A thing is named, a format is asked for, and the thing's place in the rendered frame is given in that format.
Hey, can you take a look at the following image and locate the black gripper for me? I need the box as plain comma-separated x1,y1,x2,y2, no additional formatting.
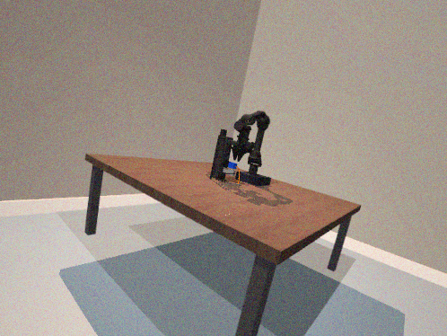
227,134,253,162

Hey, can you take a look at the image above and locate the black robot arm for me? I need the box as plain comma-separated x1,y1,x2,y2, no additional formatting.
234,111,270,175

